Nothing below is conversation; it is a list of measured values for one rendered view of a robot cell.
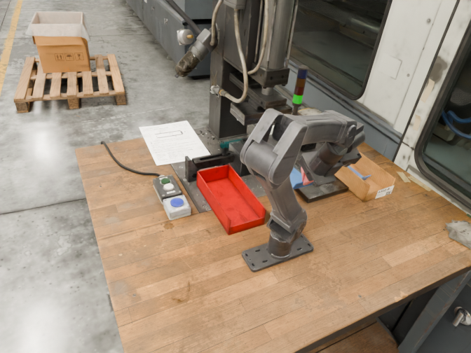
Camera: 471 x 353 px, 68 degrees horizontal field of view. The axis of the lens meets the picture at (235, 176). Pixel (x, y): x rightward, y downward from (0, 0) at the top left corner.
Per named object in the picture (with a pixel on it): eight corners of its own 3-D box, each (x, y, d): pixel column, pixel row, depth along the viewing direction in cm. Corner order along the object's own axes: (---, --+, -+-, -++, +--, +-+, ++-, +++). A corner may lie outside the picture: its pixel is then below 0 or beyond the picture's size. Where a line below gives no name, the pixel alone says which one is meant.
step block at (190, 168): (188, 182, 119) (188, 160, 114) (185, 177, 122) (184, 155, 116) (205, 178, 122) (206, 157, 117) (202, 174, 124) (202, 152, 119)
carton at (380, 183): (362, 204, 118) (369, 185, 114) (317, 164, 136) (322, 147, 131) (390, 195, 123) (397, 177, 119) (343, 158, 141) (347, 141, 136)
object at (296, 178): (295, 191, 104) (296, 183, 102) (270, 167, 116) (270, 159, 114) (315, 187, 107) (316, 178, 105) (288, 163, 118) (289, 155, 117)
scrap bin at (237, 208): (228, 235, 101) (229, 220, 97) (196, 185, 118) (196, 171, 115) (264, 224, 106) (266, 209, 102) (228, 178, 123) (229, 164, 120)
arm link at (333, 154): (328, 143, 96) (340, 128, 90) (343, 159, 94) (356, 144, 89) (312, 155, 93) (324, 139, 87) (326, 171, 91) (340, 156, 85)
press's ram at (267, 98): (244, 135, 113) (254, 39, 95) (212, 102, 131) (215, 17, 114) (291, 126, 120) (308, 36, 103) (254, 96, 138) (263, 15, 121)
